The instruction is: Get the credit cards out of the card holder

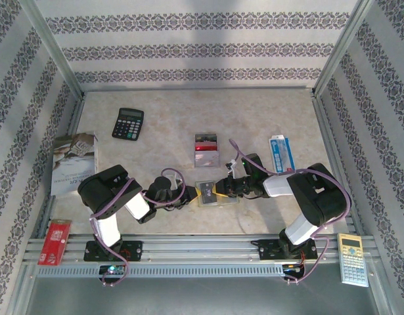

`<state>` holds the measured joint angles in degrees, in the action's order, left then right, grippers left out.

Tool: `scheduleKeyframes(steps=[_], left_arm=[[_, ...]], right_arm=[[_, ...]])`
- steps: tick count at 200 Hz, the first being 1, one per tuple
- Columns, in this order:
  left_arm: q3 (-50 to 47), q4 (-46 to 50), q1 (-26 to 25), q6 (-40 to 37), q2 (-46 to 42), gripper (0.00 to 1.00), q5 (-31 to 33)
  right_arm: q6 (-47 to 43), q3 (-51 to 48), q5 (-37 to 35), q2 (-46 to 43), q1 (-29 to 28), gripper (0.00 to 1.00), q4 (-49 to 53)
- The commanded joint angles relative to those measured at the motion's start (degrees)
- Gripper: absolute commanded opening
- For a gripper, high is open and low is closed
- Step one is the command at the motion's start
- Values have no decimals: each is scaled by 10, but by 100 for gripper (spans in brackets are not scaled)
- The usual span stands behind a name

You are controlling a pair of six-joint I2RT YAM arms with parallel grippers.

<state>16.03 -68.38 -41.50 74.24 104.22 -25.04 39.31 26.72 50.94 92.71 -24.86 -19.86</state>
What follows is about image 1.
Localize paperback book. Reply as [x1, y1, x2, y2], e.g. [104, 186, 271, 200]
[50, 131, 100, 197]

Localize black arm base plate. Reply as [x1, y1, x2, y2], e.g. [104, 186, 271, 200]
[84, 241, 144, 263]
[250, 239, 319, 263]

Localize clear plastic card holder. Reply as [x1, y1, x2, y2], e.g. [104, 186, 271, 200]
[194, 180, 239, 207]

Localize aluminium frame post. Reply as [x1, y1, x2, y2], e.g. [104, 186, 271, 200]
[19, 0, 84, 98]
[311, 0, 378, 98]

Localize blue white ruler set pouch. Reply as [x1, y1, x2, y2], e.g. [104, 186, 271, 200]
[268, 134, 298, 175]

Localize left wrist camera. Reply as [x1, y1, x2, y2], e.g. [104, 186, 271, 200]
[170, 173, 185, 190]

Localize black VIP card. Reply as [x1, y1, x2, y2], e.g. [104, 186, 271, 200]
[198, 181, 218, 206]

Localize aluminium side rail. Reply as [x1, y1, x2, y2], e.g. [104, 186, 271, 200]
[37, 93, 87, 237]
[311, 93, 362, 236]

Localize grey slotted cable duct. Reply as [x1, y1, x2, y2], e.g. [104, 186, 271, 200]
[35, 264, 286, 279]

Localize black desk calculator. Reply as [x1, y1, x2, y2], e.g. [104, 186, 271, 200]
[111, 107, 145, 141]

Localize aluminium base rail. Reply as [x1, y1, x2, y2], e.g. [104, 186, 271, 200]
[24, 233, 378, 265]

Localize red cardboard box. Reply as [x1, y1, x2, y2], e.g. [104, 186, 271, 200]
[37, 219, 73, 266]

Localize gold scientific calculator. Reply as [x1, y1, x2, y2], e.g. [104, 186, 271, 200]
[336, 233, 370, 288]

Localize aluminium back strip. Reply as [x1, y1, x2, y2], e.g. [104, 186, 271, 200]
[79, 85, 313, 93]

